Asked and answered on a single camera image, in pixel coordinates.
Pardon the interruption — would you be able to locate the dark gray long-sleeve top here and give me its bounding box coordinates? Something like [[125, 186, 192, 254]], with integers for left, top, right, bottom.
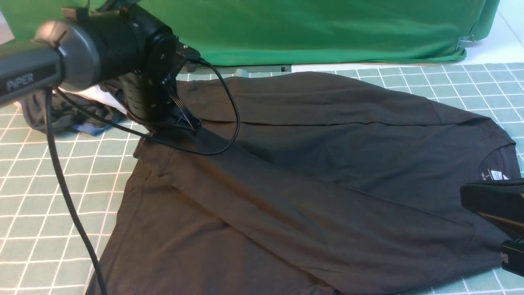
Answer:
[[100, 72, 520, 295]]

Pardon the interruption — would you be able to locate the dark gray crumpled garment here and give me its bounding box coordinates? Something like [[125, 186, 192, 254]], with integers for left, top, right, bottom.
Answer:
[[19, 80, 126, 133]]

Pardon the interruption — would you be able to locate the green backdrop cloth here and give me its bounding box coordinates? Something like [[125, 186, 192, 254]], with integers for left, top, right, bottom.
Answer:
[[0, 0, 501, 67]]

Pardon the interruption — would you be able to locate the white crumpled garment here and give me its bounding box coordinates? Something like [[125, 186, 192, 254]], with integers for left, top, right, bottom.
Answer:
[[59, 85, 127, 115]]

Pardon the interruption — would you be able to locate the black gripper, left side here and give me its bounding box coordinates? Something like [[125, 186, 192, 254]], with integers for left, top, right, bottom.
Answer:
[[121, 32, 202, 135]]

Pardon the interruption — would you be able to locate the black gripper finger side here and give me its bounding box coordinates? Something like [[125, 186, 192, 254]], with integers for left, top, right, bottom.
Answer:
[[500, 240, 524, 277], [460, 179, 524, 238]]

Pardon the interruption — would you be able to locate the green checkered tablecloth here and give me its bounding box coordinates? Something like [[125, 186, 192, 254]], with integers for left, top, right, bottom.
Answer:
[[0, 62, 524, 295]]

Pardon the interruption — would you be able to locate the metal binder clip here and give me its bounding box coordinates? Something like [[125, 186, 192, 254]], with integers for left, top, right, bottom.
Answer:
[[455, 35, 475, 52]]

